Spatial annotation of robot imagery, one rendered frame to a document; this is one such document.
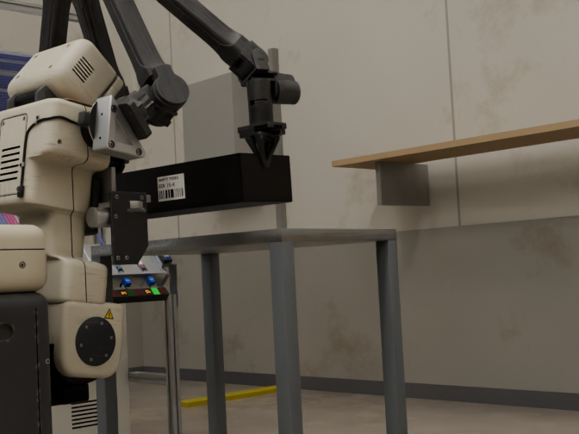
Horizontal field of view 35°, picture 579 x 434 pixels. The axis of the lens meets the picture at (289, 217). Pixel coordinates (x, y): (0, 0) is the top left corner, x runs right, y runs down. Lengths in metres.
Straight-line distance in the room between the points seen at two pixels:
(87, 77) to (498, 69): 3.03
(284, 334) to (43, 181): 0.62
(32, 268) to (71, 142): 0.35
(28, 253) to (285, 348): 0.65
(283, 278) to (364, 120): 3.31
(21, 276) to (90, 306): 0.32
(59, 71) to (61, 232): 0.34
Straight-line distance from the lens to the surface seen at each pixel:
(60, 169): 2.04
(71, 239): 2.06
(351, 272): 5.36
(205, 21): 2.21
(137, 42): 2.09
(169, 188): 2.28
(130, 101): 1.93
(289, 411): 2.11
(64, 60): 2.08
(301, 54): 5.74
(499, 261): 4.74
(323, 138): 5.55
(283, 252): 2.09
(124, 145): 1.94
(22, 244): 1.75
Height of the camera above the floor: 0.70
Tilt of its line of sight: 4 degrees up
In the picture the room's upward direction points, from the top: 3 degrees counter-clockwise
